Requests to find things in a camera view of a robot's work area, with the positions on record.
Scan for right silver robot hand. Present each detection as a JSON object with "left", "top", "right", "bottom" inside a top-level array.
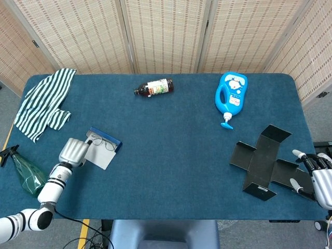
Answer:
[{"left": 289, "top": 149, "right": 332, "bottom": 210}]

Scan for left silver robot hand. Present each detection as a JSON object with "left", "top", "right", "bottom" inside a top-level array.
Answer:
[{"left": 58, "top": 137, "right": 93, "bottom": 168}]

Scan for blue folding glasses case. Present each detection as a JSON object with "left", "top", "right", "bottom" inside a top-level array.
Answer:
[{"left": 83, "top": 127, "right": 122, "bottom": 171}]

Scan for black wire-frame eyeglasses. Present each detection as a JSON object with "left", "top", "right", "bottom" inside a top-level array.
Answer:
[{"left": 90, "top": 134, "right": 118, "bottom": 151}]

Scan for green spray bottle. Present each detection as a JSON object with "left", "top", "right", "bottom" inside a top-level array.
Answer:
[{"left": 0, "top": 144, "right": 50, "bottom": 198}]

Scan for green white striped cloth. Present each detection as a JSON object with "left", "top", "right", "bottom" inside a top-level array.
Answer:
[{"left": 13, "top": 67, "right": 77, "bottom": 144}]

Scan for black unfolded cardboard box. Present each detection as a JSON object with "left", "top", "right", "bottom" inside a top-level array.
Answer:
[{"left": 229, "top": 124, "right": 316, "bottom": 202}]

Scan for black table leg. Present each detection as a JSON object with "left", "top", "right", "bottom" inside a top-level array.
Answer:
[{"left": 101, "top": 219, "right": 113, "bottom": 249}]

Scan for yellow floor tape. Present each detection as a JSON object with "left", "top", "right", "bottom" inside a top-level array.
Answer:
[{"left": 2, "top": 124, "right": 90, "bottom": 249}]

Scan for brown tea bottle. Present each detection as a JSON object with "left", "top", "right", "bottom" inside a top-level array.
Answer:
[{"left": 133, "top": 78, "right": 174, "bottom": 98}]

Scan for blue table cloth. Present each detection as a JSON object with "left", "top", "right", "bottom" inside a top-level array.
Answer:
[{"left": 0, "top": 73, "right": 328, "bottom": 221}]

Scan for blue whale pump bottle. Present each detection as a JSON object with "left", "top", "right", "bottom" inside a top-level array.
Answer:
[{"left": 214, "top": 72, "right": 249, "bottom": 130}]

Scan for blue grey chair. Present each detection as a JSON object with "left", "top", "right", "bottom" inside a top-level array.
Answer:
[{"left": 107, "top": 219, "right": 220, "bottom": 249}]

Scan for bamboo folding screen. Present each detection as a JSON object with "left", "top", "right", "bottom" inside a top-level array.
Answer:
[{"left": 0, "top": 0, "right": 332, "bottom": 108}]

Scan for black cable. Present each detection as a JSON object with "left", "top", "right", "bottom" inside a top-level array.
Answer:
[{"left": 53, "top": 209, "right": 115, "bottom": 249}]

